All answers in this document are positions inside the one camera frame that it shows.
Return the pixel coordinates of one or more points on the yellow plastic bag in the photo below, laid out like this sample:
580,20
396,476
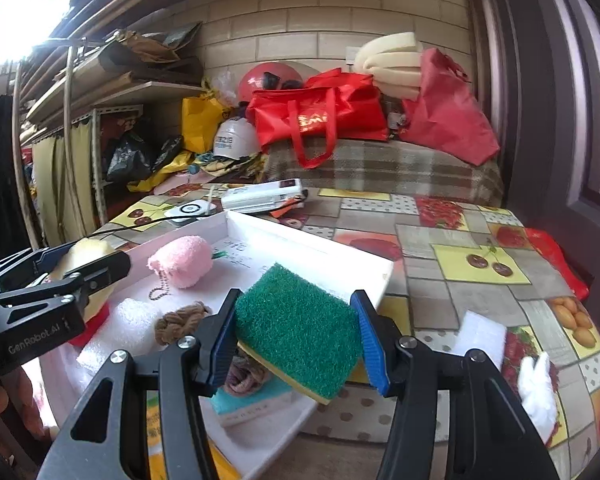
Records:
200,122

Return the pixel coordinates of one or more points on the yellow printed packet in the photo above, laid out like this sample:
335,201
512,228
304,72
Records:
155,435

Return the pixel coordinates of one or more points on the round white charger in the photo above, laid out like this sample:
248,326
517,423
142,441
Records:
187,211

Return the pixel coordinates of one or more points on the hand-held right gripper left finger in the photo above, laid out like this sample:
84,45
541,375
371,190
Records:
221,342

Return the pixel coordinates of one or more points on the yellow curtain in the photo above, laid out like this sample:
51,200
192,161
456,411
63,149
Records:
60,185

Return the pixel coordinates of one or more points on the pink plush toy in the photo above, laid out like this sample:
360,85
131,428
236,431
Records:
182,262

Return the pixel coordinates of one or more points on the black hanging cloth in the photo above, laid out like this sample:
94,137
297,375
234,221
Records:
0,175

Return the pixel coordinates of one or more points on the yellow and green scouring sponge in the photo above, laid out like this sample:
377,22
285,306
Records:
295,325

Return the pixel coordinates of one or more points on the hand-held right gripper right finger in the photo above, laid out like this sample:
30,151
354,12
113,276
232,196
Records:
372,347

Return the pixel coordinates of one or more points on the teal tissue pack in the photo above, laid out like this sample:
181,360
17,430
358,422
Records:
260,402

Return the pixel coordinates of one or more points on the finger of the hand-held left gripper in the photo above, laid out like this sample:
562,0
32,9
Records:
20,265
102,270

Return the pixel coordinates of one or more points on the white cardboard box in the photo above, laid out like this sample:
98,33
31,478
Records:
290,255

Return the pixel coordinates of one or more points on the white wall outlet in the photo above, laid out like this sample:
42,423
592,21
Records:
354,54

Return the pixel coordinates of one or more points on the white helmet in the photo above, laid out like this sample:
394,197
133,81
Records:
232,137

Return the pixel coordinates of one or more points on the white foam block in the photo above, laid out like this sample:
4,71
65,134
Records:
480,337
117,332

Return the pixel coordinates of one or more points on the plaid blanket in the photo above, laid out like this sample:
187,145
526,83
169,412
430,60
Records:
380,170

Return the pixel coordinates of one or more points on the fruit print tablecloth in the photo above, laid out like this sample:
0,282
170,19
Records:
455,270

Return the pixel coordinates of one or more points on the brown wooden door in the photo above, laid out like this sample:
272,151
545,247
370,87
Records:
555,85

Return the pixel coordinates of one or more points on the white flat device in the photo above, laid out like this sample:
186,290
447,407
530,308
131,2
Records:
262,195

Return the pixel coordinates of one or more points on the red apple toy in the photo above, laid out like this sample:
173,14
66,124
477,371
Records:
92,325

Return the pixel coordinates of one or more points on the dark red fabric bag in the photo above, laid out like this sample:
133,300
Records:
445,110

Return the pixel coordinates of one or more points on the cream foam rolls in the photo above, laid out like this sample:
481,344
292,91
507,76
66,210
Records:
390,60

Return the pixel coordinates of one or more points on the person's left hand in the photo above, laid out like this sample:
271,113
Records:
7,400

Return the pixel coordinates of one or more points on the red helmet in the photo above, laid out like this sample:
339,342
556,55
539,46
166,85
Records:
260,80

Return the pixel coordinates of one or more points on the pale yellow round sponge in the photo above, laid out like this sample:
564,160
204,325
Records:
87,255

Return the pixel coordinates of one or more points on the red printed shopping bag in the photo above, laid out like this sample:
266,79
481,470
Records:
555,260

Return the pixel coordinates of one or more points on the metal shelf rack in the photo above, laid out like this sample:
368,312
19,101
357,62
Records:
80,85

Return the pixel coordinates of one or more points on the black plastic bag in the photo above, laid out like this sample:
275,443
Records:
130,155

